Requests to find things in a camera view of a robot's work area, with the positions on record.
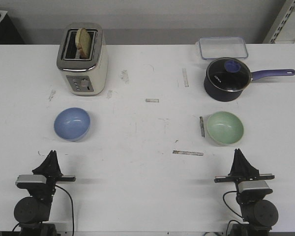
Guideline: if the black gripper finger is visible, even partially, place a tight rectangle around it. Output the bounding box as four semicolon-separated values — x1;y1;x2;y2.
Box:
32;150;54;175
230;148;240;176
238;149;260;177
53;150;63;176

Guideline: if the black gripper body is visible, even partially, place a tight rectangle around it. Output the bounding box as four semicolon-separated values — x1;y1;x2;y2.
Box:
39;173;76;197
214;174;275;191

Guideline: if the green bowl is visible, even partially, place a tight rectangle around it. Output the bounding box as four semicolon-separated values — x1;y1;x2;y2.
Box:
206;111;244;146

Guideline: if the blue bowl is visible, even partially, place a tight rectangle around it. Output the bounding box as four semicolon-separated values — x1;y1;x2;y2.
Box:
54;107;91;142

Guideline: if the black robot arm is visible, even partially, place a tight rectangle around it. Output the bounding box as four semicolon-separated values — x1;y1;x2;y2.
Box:
14;150;76;236
214;148;279;236

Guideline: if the dark blue saucepan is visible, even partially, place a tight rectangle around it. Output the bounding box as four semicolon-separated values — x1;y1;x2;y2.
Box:
204;69;295;102

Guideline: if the glass pot lid blue knob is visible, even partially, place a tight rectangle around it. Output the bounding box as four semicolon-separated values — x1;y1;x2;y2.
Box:
206;57;251;92

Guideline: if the cream two-slot toaster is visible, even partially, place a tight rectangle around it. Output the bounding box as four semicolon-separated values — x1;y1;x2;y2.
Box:
57;23;108;96

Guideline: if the clear plastic food container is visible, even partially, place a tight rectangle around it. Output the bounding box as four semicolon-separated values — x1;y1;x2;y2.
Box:
197;36;248;60

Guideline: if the toasted bread slice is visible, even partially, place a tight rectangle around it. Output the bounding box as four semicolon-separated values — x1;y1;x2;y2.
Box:
75;28;91;59

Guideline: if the white slotted shelf upright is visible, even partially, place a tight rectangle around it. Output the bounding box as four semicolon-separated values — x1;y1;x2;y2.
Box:
263;0;295;44

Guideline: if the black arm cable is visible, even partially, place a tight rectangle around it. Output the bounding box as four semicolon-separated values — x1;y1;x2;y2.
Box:
222;191;244;234
54;185;75;234

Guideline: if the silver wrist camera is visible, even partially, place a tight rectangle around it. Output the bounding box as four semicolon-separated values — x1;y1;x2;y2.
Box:
237;180;273;195
15;175;47;190

